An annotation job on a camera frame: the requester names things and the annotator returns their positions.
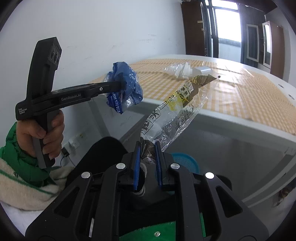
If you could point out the blue plastic wastebasket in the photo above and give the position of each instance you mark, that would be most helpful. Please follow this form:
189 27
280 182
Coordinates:
187 162

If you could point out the yellow checkered tablecloth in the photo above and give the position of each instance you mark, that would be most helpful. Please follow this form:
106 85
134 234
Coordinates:
254 97

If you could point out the blue wrapper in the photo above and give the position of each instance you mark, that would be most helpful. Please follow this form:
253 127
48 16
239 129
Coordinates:
127 76

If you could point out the clear printed plastic wrapper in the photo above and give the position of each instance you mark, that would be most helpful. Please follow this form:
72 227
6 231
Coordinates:
182 97

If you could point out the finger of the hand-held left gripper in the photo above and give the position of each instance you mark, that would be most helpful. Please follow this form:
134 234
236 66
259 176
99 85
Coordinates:
92 84
104 90

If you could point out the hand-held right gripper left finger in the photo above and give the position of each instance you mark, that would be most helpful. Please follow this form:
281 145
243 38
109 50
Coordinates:
137 162

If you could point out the white wall socket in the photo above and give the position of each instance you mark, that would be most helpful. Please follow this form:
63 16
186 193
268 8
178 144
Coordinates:
67 146
75 141

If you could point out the crumpled translucent plastic bag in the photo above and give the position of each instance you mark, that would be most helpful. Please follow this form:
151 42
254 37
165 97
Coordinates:
178 70

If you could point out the black power plug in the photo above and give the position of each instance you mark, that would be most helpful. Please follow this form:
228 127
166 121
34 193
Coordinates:
66 153

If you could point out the person's left hand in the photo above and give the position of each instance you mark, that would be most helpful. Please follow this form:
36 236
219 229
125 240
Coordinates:
27 132

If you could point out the dark brown wardrobe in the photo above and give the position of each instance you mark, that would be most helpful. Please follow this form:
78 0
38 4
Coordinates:
194 27

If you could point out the bright balcony window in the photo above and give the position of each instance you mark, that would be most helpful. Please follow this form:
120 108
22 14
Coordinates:
227 25

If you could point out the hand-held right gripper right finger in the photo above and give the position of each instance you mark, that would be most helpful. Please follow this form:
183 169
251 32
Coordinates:
158 162

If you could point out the brown cabinet with glass doors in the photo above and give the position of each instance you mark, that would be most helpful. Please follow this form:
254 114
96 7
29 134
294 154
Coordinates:
277 51

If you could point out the small white box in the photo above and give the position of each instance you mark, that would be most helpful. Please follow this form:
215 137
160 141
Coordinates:
201 70

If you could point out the dark brown object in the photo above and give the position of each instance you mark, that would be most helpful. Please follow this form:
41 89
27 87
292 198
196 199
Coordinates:
284 194

